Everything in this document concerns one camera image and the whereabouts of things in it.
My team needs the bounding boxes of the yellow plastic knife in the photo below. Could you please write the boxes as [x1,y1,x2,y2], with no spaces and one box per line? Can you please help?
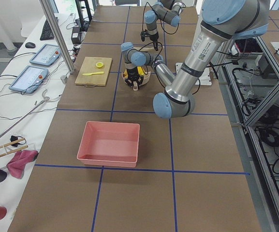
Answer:
[82,71,104,76]

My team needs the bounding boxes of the beige plastic dustpan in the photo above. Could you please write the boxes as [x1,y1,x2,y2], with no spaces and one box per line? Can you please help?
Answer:
[122,67,151,91]

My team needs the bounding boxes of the wooden sticks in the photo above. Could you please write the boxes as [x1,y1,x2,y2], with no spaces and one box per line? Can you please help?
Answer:
[0,137,28,158]

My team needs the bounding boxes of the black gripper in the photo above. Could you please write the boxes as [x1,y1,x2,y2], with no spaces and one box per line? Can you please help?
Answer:
[140,29,159,51]
[124,68,144,87]

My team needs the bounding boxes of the black keyboard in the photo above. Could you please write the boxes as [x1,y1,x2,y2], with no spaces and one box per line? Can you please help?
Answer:
[40,19,54,41]

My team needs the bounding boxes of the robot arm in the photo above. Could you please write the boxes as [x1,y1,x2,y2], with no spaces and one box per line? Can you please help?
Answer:
[121,0,270,118]
[140,0,186,51]

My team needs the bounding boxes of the yellow lemon slices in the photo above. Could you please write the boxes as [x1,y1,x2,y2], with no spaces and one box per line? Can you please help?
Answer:
[95,62,104,69]

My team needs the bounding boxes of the far teach pendant tablet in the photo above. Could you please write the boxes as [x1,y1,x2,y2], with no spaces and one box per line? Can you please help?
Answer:
[29,44,60,67]

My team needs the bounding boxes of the near teach pendant tablet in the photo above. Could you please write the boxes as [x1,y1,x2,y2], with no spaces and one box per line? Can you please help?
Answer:
[9,65,49,94]

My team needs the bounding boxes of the teach pendant tablet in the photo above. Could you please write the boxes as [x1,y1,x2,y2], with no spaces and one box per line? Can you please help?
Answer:
[9,65,49,94]
[29,44,60,67]

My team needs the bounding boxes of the maroon cloth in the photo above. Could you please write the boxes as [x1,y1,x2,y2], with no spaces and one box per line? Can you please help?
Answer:
[6,150,39,179]

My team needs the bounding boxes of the metal reacher pole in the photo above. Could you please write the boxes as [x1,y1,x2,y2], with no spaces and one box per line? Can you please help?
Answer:
[0,89,62,138]

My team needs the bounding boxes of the black power adapter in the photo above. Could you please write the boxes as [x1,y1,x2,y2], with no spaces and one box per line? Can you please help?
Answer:
[71,26,82,44]

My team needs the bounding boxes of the pink plastic bin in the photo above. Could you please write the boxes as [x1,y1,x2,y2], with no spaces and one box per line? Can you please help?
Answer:
[77,121,140,168]

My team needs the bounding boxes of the aluminium frame post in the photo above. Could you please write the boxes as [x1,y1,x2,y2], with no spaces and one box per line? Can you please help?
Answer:
[39,0,75,74]

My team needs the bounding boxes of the black computer mouse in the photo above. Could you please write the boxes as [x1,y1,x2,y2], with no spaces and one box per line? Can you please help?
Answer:
[25,42,36,48]

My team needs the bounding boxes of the wooden cutting board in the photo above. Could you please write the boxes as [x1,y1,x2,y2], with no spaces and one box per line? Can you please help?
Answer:
[75,57,112,87]

